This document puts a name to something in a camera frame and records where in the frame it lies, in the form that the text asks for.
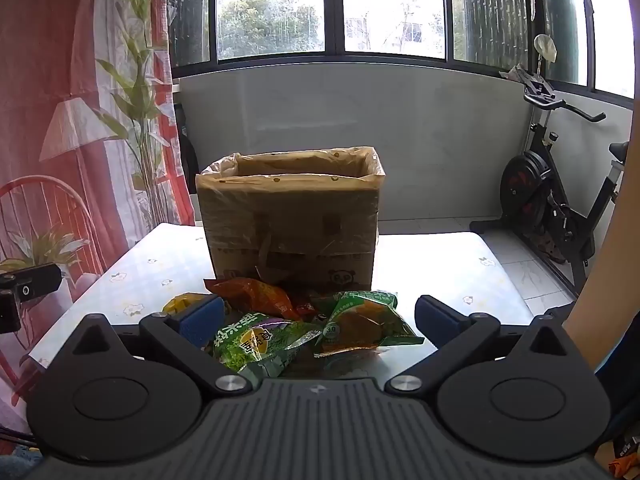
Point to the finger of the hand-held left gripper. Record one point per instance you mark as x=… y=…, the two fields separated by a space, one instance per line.
x=9 y=312
x=37 y=281

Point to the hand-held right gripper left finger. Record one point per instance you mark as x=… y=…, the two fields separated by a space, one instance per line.
x=200 y=316

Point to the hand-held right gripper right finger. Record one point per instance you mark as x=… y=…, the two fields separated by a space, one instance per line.
x=436 y=319

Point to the yellow snack packet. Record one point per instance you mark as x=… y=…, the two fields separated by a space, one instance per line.
x=175 y=305

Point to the green packet with purple label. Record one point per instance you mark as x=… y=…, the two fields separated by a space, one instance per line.
x=240 y=347

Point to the orange-red chip bag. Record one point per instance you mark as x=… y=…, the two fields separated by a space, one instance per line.
x=250 y=296

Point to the green and orange snack packet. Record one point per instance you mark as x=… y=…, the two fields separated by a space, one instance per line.
x=360 y=322

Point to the yellow plastic bag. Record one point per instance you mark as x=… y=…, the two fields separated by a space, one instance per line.
x=300 y=270

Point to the white floral tablecloth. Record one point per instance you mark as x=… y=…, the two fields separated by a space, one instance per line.
x=150 y=270

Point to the small red snack packet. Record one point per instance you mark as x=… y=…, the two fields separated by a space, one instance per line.
x=305 y=306

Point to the brown slipper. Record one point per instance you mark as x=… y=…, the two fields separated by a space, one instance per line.
x=549 y=250

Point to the dark upright object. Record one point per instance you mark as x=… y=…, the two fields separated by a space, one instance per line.
x=187 y=160

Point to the black exercise bike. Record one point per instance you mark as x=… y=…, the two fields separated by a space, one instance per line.
x=530 y=190

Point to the red floral printed curtain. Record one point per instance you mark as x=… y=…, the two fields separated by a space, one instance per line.
x=75 y=110

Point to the white glove on pole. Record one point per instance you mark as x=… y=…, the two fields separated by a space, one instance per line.
x=545 y=47

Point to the black framed window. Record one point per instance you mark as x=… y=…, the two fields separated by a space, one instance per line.
x=334 y=10

